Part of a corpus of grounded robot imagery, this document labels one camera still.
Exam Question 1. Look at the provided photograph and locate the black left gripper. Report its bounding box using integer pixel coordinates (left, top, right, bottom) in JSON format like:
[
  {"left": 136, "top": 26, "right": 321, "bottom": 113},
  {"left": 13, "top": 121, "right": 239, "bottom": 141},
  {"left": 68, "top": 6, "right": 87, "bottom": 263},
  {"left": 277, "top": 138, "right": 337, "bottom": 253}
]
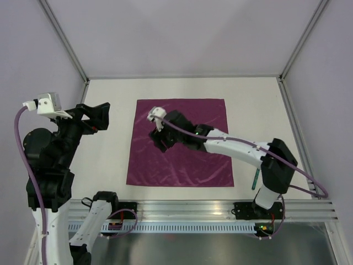
[{"left": 52, "top": 101, "right": 110, "bottom": 167}]

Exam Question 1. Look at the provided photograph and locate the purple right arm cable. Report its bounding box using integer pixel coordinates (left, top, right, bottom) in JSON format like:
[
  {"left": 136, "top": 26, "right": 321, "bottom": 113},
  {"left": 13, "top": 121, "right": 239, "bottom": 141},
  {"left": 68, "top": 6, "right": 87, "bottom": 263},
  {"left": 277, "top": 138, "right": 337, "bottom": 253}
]
[{"left": 154, "top": 115, "right": 329, "bottom": 199}]

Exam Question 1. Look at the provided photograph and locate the aluminium frame post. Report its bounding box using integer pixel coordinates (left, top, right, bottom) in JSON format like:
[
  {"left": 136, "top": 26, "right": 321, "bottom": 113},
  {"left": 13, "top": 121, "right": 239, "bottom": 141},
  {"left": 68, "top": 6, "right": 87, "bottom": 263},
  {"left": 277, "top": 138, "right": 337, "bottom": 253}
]
[
  {"left": 277, "top": 0, "right": 331, "bottom": 83},
  {"left": 38, "top": 0, "right": 89, "bottom": 84}
]

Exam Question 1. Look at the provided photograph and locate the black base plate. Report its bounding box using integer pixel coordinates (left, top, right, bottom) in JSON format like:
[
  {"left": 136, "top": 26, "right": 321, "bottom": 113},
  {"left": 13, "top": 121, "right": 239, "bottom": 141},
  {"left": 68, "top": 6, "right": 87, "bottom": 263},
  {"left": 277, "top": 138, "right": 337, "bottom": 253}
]
[
  {"left": 231, "top": 202, "right": 284, "bottom": 221},
  {"left": 113, "top": 202, "right": 138, "bottom": 221}
]

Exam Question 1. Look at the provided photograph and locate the purple cloth napkin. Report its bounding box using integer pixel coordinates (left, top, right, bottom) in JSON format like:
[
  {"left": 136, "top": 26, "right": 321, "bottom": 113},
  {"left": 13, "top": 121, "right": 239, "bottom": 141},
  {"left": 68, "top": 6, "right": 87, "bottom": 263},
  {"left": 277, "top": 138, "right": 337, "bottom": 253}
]
[{"left": 126, "top": 98, "right": 234, "bottom": 188}]

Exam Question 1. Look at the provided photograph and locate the green handled knife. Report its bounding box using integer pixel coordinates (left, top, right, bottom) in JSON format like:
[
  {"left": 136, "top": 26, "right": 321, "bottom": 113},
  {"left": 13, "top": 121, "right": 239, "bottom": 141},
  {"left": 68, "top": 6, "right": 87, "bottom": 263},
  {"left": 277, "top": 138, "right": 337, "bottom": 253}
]
[{"left": 252, "top": 168, "right": 260, "bottom": 190}]

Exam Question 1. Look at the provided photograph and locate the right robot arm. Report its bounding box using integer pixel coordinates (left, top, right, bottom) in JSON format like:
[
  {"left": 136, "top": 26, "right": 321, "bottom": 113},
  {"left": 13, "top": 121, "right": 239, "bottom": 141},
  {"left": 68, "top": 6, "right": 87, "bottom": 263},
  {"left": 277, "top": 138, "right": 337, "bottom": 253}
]
[{"left": 147, "top": 107, "right": 298, "bottom": 218}]

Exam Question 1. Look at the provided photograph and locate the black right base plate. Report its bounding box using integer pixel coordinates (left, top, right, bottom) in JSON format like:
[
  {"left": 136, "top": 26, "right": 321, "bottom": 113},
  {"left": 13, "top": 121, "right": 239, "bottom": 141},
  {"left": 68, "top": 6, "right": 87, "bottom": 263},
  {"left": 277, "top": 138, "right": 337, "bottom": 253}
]
[{"left": 231, "top": 202, "right": 284, "bottom": 221}]

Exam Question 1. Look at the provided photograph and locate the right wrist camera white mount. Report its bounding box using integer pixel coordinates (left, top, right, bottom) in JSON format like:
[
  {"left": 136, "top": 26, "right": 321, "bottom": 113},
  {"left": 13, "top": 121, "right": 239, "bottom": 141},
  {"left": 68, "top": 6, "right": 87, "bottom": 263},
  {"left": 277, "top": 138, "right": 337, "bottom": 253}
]
[{"left": 147, "top": 107, "right": 167, "bottom": 131}]

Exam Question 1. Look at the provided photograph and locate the aluminium front rail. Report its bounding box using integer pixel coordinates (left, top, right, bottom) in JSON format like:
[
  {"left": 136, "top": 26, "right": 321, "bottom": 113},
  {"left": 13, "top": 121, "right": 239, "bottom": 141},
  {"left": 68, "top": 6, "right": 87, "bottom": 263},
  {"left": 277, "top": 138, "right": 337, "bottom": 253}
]
[{"left": 66, "top": 200, "right": 339, "bottom": 223}]

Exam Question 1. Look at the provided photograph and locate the aluminium frame post left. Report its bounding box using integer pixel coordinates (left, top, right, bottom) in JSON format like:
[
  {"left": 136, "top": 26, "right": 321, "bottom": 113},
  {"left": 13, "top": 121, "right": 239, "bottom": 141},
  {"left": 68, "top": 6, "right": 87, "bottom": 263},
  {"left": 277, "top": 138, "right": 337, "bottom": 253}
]
[{"left": 38, "top": 0, "right": 89, "bottom": 84}]

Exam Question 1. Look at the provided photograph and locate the white slotted cable duct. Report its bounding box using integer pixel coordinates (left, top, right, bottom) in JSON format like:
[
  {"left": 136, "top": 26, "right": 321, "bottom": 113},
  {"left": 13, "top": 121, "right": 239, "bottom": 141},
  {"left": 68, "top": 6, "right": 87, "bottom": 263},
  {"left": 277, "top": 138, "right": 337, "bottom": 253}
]
[{"left": 68, "top": 221, "right": 255, "bottom": 234}]

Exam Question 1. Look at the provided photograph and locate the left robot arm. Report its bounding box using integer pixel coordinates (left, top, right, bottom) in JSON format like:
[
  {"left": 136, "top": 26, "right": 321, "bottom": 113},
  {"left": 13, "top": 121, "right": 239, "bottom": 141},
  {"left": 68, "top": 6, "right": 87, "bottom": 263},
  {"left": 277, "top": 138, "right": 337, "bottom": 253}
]
[{"left": 19, "top": 99, "right": 120, "bottom": 264}]

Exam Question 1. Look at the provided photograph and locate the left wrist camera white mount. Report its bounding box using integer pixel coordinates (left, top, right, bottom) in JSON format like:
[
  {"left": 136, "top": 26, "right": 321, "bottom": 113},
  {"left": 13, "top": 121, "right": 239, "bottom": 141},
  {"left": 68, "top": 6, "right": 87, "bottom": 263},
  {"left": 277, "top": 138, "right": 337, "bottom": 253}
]
[{"left": 23, "top": 92, "right": 73, "bottom": 119}]

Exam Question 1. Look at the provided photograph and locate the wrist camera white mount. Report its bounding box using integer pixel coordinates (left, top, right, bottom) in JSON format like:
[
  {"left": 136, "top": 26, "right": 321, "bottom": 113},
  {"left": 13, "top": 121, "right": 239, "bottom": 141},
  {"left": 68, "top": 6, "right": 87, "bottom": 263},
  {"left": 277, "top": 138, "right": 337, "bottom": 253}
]
[
  {"left": 147, "top": 107, "right": 167, "bottom": 131},
  {"left": 23, "top": 92, "right": 73, "bottom": 119}
]

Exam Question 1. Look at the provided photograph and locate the aluminium frame post right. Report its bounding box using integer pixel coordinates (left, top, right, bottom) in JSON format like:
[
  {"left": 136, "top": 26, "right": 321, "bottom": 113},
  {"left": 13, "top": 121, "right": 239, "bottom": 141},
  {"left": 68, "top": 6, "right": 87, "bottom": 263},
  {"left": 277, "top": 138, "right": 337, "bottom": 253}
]
[{"left": 277, "top": 0, "right": 331, "bottom": 83}]

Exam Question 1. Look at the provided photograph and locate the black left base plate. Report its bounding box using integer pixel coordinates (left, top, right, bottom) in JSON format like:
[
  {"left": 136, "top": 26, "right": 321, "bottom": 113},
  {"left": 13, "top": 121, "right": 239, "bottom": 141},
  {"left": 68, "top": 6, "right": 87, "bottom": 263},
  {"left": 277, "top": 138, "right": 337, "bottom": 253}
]
[{"left": 113, "top": 202, "right": 138, "bottom": 221}]

